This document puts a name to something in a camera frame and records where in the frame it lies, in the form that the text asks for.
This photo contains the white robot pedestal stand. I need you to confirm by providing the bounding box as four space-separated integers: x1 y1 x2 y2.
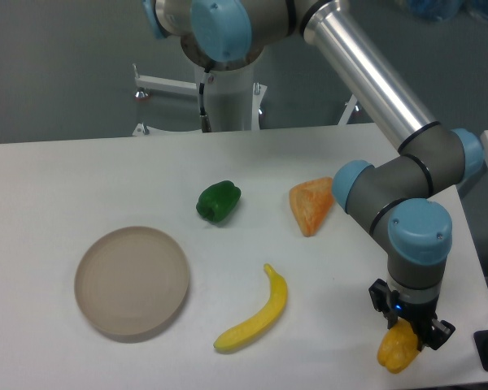
130 60 363 137

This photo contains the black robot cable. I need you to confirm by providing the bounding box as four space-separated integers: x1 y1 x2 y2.
198 67 213 133

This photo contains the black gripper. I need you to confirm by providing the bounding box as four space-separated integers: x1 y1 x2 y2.
368 279 455 351

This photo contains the yellow toy banana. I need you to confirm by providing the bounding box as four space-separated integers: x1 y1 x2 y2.
213 263 289 353

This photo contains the blue object top right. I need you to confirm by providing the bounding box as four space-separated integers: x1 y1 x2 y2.
399 0 488 23

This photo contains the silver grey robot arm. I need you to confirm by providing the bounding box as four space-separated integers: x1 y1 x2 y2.
142 1 484 349

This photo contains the green toy pepper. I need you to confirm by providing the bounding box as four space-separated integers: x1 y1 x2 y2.
196 180 242 223

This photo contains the beige round plate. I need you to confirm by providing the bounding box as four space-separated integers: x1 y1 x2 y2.
74 227 190 343

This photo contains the orange toy sandwich wedge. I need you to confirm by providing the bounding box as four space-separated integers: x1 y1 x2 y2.
289 176 335 237

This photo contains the yellow toy pepper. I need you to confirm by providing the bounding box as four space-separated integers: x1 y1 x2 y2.
377 318 420 374

